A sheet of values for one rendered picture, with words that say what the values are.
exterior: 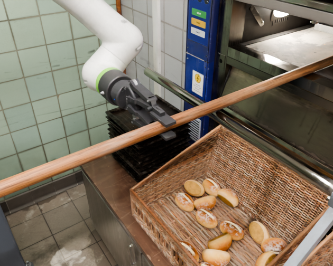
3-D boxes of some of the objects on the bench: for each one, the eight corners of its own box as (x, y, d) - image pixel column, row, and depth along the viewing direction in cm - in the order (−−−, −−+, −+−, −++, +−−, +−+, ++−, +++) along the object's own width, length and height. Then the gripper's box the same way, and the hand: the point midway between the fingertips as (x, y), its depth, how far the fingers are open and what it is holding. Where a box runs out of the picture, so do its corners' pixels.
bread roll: (235, 211, 134) (233, 203, 129) (216, 198, 139) (214, 190, 135) (243, 202, 136) (242, 193, 131) (224, 189, 141) (223, 181, 136)
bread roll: (228, 271, 112) (231, 268, 107) (200, 266, 113) (201, 263, 108) (229, 255, 115) (232, 250, 110) (201, 250, 116) (202, 246, 111)
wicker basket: (215, 169, 156) (221, 121, 140) (320, 251, 119) (344, 198, 103) (129, 215, 133) (123, 163, 117) (225, 334, 95) (237, 283, 79)
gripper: (131, 62, 87) (185, 96, 71) (135, 112, 96) (183, 152, 80) (107, 68, 84) (157, 105, 68) (112, 120, 93) (158, 163, 77)
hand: (163, 124), depth 76 cm, fingers closed on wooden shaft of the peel, 3 cm apart
